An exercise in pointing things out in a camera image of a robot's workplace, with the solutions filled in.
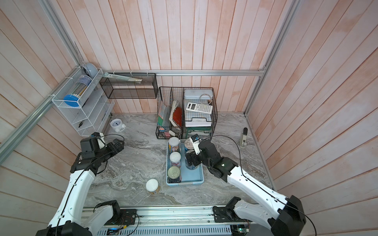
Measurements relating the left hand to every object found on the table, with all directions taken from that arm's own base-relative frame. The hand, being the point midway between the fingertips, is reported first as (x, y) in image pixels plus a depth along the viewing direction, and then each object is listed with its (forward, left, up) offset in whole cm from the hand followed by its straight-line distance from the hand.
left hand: (119, 147), depth 80 cm
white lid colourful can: (+6, -30, -3) cm, 31 cm away
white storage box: (+40, -46, +6) cm, 61 cm away
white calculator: (+27, -46, +5) cm, 54 cm away
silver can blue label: (+4, -39, -7) cm, 40 cm away
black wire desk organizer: (+24, -37, +3) cm, 44 cm away
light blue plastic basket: (-10, -43, -18) cm, 47 cm away
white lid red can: (-4, -31, -5) cm, 32 cm away
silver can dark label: (-13, -31, -8) cm, 34 cm away
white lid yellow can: (-18, -20, -10) cm, 29 cm away
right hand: (-2, -41, +1) cm, 41 cm away
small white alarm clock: (+29, +16, -15) cm, 37 cm away
